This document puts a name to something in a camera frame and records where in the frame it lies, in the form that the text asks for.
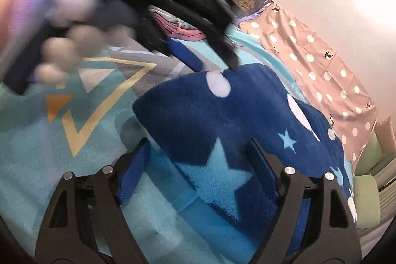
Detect person's left hand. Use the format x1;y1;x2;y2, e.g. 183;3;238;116
33;24;107;85

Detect pink polka dot sheet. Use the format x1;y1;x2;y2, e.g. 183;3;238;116
240;1;380;161

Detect pile of folded clothes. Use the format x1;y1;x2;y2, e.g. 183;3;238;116
151;9;211;42

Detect tan pillow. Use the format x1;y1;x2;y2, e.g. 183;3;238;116
376;116;396;154

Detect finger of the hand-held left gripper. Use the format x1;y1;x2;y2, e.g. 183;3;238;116
138;9;204;72
186;14;241;72

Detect blue fleece star-print garment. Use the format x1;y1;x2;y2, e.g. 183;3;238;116
132;64;358;256

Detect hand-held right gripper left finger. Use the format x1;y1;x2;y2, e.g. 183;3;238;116
35;138;152;264

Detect light blue patterned mat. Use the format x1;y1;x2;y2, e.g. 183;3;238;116
0;26;356;264

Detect round green cushion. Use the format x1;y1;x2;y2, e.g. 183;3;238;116
355;131;396;175

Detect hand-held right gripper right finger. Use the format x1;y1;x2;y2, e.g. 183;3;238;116
247;138;362;264

